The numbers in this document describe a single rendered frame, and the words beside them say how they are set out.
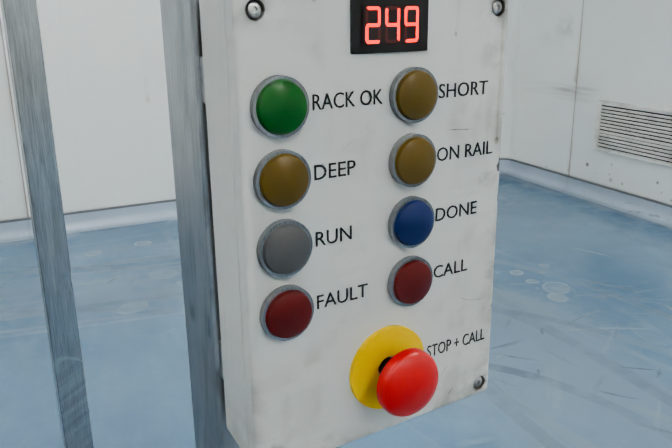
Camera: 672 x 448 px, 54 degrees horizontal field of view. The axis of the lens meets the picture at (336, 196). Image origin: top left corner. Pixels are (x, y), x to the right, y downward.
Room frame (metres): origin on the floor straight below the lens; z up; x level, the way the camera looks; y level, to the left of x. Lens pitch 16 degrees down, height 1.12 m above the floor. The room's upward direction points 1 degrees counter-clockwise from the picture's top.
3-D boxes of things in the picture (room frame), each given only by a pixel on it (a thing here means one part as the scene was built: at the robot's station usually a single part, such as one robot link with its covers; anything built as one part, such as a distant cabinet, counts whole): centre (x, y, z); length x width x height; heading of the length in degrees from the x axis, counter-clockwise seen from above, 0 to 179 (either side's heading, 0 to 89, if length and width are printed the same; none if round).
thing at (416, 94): (0.36, -0.04, 1.07); 0.03 x 0.01 x 0.03; 120
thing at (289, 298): (0.32, 0.03, 0.96); 0.03 x 0.01 x 0.03; 120
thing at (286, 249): (0.32, 0.03, 1.00); 0.03 x 0.01 x 0.03; 120
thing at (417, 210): (0.36, -0.04, 1.00); 0.03 x 0.01 x 0.03; 120
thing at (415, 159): (0.36, -0.04, 1.04); 0.03 x 0.01 x 0.03; 120
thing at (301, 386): (0.38, -0.01, 1.00); 0.17 x 0.06 x 0.26; 120
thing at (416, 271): (0.36, -0.04, 0.96); 0.03 x 0.01 x 0.03; 120
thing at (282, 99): (0.32, 0.03, 1.07); 0.03 x 0.01 x 0.03; 120
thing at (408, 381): (0.35, -0.03, 0.91); 0.04 x 0.04 x 0.04; 30
